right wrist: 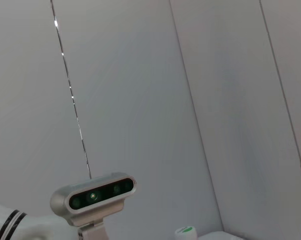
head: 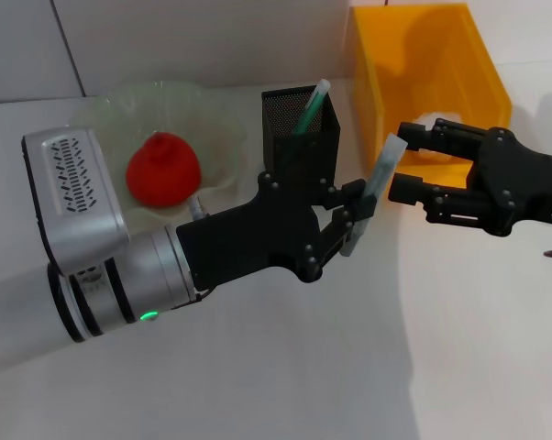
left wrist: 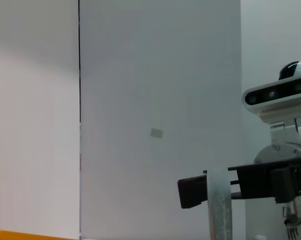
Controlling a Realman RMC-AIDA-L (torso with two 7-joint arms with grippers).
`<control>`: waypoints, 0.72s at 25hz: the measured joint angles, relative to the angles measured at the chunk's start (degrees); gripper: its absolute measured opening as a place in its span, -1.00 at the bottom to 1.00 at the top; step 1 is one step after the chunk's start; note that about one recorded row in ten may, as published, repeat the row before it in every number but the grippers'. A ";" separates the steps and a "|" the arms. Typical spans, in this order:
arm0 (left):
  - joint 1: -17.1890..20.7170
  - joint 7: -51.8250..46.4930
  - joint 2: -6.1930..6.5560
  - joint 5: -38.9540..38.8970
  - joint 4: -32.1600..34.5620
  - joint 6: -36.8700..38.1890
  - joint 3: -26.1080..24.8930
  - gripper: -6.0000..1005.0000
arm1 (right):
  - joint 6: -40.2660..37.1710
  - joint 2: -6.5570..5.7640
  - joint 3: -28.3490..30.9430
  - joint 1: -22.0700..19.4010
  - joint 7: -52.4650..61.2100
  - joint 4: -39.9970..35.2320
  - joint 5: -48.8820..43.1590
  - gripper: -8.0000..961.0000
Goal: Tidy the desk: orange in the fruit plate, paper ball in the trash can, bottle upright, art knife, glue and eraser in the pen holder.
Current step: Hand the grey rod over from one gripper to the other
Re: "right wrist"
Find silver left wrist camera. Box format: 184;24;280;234
49;171;138;227

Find clear green-label water bottle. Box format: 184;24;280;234
174;225;199;240

